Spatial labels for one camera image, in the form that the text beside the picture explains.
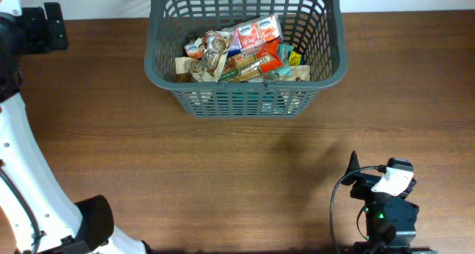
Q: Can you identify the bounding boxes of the green Nescafe coffee bag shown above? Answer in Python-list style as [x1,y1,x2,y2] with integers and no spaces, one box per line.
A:
[288,51,305,66]

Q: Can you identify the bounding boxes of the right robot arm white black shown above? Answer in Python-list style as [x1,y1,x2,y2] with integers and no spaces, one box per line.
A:
[341,152,434,254]

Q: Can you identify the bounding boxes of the white Kleenex tissue pack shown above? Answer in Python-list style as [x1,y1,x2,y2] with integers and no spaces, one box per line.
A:
[184,13,283,59]

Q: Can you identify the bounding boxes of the grey plastic lattice basket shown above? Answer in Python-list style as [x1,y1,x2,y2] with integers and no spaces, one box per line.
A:
[144,0,348,117]

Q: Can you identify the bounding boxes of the beige brown snack bag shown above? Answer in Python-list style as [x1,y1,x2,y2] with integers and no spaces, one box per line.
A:
[174,31,234,83]

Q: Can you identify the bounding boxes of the beige cookie snack bag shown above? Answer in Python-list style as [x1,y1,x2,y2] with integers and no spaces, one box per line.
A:
[246,65,310,82]

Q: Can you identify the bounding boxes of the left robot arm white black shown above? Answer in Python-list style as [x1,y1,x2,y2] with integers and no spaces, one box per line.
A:
[1,0,152,254]

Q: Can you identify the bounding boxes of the teal wet wipes packet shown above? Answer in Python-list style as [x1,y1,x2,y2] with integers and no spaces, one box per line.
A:
[271,43,294,78]

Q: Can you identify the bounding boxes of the red spaghetti packet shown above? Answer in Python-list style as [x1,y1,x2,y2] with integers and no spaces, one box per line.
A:
[218,37,285,84]

